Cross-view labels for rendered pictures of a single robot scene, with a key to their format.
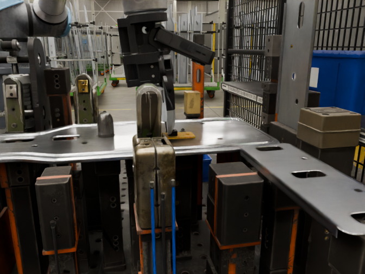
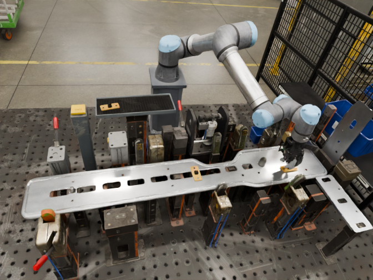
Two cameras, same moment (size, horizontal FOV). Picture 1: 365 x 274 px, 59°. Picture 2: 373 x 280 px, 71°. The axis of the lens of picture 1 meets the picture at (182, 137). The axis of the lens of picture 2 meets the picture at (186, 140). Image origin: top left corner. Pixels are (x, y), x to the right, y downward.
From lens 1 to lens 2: 104 cm
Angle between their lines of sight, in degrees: 29
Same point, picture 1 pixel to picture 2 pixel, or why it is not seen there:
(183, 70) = not seen: outside the picture
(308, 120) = (341, 169)
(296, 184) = (339, 207)
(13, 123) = (216, 150)
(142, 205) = (294, 210)
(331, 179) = (348, 204)
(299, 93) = (338, 150)
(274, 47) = (330, 113)
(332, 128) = (349, 176)
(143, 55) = (295, 154)
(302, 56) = (346, 139)
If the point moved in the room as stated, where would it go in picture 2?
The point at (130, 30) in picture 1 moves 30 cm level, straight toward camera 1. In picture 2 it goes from (293, 145) to (334, 206)
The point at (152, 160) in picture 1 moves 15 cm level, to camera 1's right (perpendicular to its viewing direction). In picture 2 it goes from (302, 201) to (335, 202)
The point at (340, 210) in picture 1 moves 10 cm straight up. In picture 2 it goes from (352, 221) to (366, 209)
